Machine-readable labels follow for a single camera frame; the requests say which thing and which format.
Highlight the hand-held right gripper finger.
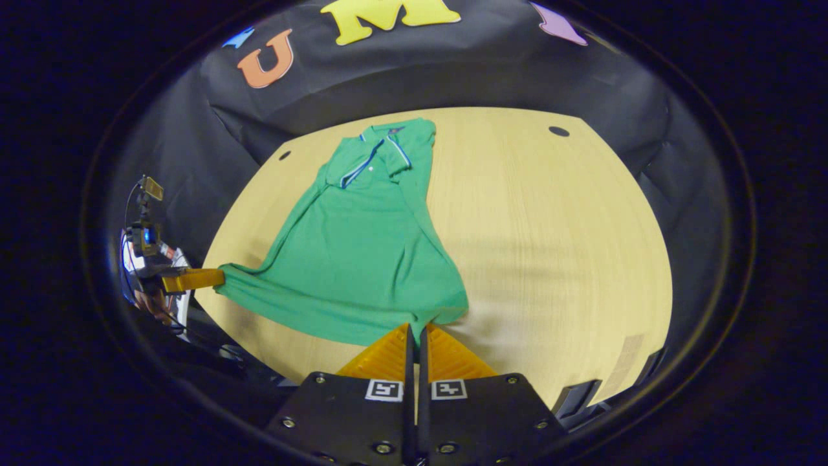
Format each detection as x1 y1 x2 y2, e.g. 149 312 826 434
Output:
262 322 415 466
417 324 573 466

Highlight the green T-shirt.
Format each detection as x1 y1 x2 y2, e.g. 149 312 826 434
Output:
213 118 470 347

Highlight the beige tape patch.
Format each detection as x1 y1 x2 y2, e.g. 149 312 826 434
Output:
607 333 646 397

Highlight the black backdrop cloth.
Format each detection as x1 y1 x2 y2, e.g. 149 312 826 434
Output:
103 0 732 363

